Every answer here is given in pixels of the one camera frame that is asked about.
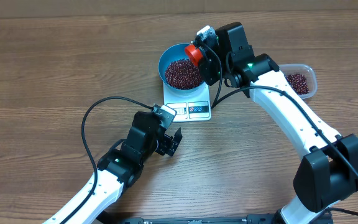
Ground red measuring scoop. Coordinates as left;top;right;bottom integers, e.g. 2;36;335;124
185;44;203;67

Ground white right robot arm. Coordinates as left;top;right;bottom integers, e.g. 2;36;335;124
186;22;358;223

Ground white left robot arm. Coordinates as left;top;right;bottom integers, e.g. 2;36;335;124
45;134;144;224

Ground white digital kitchen scale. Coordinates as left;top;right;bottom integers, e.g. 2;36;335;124
163;83;211;123

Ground red azuki beans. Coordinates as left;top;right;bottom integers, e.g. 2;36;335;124
165;58;203;90

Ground clear plastic container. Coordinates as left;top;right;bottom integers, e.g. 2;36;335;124
280;63;318;99

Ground brown cardboard backdrop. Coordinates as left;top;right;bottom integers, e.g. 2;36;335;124
0;0;358;19

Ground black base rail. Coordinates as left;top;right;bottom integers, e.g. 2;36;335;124
93;210;285;224

